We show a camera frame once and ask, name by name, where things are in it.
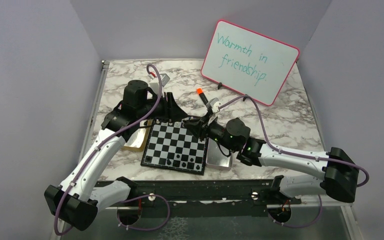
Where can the pink framed whiteboard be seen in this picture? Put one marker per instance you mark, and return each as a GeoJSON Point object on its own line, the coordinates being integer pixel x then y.
{"type": "Point", "coordinates": [248, 62]}

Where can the orange black highlighter marker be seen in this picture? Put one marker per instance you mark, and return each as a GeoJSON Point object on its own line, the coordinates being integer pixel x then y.
{"type": "Point", "coordinates": [202, 96]}

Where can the silver tin lid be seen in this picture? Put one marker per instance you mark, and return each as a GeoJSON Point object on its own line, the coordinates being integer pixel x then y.
{"type": "Point", "coordinates": [217, 158]}

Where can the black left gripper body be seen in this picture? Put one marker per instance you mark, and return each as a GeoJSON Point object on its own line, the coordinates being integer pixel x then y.
{"type": "Point", "coordinates": [160, 111]}

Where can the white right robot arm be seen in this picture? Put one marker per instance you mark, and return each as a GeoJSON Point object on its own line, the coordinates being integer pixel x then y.
{"type": "Point", "coordinates": [332, 173]}

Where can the black white chess board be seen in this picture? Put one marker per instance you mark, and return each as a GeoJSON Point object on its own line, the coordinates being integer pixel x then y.
{"type": "Point", "coordinates": [166, 139]}

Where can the gold tin box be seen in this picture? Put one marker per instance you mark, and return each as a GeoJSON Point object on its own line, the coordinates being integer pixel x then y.
{"type": "Point", "coordinates": [137, 141]}

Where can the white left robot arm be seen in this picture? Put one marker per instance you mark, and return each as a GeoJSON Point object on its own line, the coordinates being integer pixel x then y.
{"type": "Point", "coordinates": [75, 200]}

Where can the black mounting base rail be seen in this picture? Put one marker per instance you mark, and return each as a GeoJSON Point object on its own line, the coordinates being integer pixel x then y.
{"type": "Point", "coordinates": [203, 198]}

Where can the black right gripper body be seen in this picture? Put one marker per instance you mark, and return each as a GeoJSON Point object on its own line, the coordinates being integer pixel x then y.
{"type": "Point", "coordinates": [215, 132]}

